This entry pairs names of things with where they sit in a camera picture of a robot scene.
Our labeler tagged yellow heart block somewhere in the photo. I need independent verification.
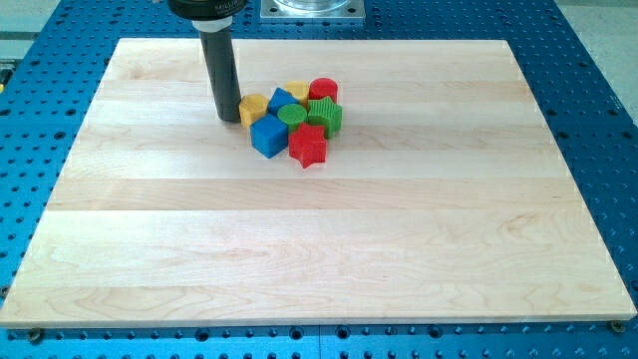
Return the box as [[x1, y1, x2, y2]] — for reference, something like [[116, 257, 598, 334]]
[[238, 94, 269, 129]]

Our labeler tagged black robot arm flange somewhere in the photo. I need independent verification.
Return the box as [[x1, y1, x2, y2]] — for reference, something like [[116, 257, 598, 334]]
[[166, 0, 247, 21]]

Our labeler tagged green circle block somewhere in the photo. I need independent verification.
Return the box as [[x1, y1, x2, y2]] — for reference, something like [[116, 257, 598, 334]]
[[277, 104, 308, 134]]

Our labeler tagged red star block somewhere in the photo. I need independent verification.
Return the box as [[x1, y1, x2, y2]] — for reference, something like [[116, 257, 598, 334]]
[[288, 123, 327, 169]]

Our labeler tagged blue cube block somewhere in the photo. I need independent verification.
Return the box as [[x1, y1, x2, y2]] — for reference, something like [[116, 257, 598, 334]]
[[250, 114, 288, 159]]

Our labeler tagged green star block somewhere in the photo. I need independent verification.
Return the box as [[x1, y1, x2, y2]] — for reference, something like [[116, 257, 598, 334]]
[[307, 97, 343, 139]]

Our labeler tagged small blue block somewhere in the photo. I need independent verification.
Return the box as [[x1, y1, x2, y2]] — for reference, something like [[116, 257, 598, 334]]
[[267, 88, 298, 116]]

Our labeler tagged red cylinder block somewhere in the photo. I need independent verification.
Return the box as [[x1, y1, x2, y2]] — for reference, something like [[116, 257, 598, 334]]
[[309, 77, 339, 103]]

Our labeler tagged yellow round block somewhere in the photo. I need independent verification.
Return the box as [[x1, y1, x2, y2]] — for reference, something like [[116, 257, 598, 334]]
[[283, 80, 310, 109]]

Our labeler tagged light wooden board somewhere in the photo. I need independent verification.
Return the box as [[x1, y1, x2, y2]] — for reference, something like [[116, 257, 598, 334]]
[[1, 38, 636, 328]]

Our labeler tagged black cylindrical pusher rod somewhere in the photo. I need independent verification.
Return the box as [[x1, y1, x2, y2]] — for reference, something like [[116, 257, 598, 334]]
[[192, 17, 241, 123]]

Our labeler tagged left board clamp screw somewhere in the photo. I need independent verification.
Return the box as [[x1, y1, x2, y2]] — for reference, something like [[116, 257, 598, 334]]
[[26, 328, 44, 345]]

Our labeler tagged board clamp screw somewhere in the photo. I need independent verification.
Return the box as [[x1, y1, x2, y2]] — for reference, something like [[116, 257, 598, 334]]
[[608, 320, 626, 334], [26, 328, 44, 345]]

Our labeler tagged right board clamp screw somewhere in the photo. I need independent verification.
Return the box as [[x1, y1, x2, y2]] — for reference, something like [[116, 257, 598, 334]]
[[608, 320, 626, 334]]

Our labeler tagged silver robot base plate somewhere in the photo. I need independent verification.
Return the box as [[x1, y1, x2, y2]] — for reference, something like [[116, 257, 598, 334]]
[[259, 0, 366, 21]]

